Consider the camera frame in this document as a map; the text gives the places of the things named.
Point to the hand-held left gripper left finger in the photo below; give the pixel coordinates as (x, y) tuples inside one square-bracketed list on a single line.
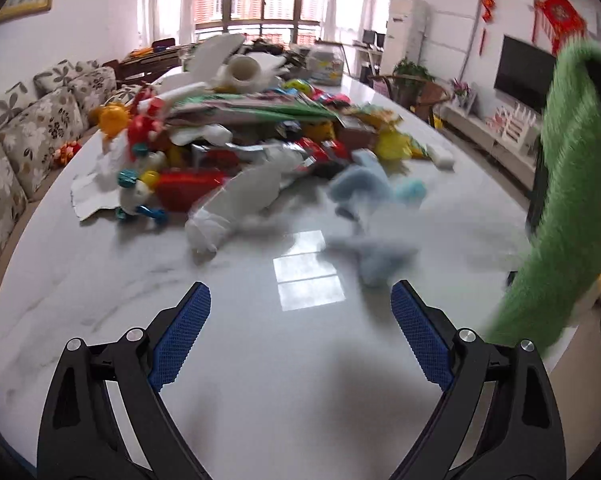
[(180, 335)]

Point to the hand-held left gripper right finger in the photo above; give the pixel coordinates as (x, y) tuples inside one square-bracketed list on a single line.
[(420, 335)]

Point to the green plush toy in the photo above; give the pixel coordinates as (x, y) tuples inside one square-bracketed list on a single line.
[(565, 200)]

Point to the light blue plush toy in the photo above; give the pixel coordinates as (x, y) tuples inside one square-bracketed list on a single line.
[(375, 195)]

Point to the large red knot decoration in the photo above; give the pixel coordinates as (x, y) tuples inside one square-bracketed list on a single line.
[(560, 12)]

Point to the black television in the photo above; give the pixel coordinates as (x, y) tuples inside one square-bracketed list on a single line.
[(522, 75)]

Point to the white peg rack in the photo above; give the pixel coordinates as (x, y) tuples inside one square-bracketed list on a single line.
[(512, 125)]

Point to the white television console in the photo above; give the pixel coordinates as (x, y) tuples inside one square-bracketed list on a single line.
[(480, 135)]

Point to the clear plastic bottle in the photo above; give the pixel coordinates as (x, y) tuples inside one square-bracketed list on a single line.
[(230, 205)]

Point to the white teal round toy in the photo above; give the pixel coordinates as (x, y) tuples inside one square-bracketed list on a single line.
[(140, 195)]

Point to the red plastic toy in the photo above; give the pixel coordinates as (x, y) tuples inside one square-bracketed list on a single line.
[(190, 187)]

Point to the torn white cardboard sheet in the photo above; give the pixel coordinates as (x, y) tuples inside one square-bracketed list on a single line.
[(93, 187)]

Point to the wicker chair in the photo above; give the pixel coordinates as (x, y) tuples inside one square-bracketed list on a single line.
[(430, 95)]

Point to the white sponge block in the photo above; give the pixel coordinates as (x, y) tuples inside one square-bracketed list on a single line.
[(440, 156)]

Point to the large green potted plant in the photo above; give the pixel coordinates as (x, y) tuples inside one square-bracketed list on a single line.
[(411, 69)]

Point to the yellow plastic bag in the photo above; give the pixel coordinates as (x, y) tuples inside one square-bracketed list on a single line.
[(393, 145)]

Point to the white standing air conditioner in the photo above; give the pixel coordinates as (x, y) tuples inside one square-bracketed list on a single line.
[(405, 30)]

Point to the red snack packet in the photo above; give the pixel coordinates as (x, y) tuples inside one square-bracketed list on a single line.
[(325, 151)]

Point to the small red plush toy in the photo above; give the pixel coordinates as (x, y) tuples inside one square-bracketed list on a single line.
[(68, 153)]

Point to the orange sun toy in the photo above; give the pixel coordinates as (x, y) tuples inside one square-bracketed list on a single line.
[(113, 120)]

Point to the yellow toy head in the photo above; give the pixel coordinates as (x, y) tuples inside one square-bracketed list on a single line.
[(319, 130)]

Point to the computer monitor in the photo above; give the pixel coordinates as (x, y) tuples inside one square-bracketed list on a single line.
[(373, 39)]

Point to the green striped flat packet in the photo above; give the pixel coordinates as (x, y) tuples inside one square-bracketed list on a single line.
[(280, 110)]

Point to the floral sofa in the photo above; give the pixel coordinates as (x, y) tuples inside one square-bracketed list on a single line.
[(30, 130)]

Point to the white plastic cup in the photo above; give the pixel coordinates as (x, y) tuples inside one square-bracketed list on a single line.
[(240, 72)]

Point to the dark wooden table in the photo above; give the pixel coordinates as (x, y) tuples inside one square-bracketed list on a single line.
[(145, 62)]

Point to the clear plastic storage box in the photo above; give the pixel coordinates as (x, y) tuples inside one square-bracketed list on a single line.
[(325, 65)]

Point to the white foam piece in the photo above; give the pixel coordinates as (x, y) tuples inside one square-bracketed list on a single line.
[(210, 55)]

